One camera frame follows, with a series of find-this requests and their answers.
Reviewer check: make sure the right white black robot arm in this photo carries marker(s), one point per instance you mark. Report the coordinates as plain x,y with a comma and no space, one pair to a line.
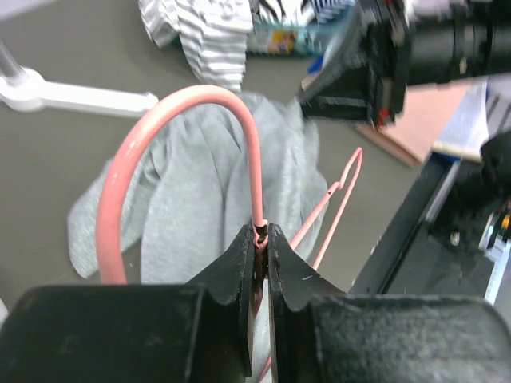
467,39

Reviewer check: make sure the pink cardboard sheet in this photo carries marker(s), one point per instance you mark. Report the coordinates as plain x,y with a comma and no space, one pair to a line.
427,110

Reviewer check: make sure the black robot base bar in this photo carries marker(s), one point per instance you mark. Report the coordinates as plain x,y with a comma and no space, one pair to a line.
451,234

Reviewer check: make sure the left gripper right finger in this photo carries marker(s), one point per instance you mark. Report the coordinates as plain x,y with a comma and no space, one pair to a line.
294,286

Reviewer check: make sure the grey tank top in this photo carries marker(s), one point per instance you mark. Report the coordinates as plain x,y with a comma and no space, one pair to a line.
190,193

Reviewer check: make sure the bold black white striped garment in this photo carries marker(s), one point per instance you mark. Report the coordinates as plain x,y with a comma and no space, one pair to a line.
283,12

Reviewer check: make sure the black white striped shirt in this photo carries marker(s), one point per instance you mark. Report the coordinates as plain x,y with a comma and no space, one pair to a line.
213,36

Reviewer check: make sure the silver clothes rack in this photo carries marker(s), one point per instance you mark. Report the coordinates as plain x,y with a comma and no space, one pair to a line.
25,90

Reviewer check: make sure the blue white striped shirt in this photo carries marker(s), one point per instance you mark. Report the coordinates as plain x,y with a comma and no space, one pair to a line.
331,6

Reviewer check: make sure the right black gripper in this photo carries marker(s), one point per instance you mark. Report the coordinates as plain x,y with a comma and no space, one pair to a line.
365,68

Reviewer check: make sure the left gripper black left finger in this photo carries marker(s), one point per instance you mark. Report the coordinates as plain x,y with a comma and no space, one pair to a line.
222,334

